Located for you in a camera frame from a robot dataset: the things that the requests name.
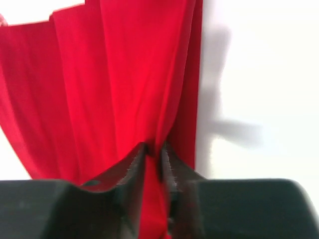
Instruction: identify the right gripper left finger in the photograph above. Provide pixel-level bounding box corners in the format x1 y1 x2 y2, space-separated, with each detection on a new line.
0 143 147 239

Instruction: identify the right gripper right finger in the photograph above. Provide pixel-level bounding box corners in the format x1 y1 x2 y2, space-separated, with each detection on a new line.
160 143 319 239

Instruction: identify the red pleated skirt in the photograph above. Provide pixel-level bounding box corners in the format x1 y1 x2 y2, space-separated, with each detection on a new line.
0 0 203 239

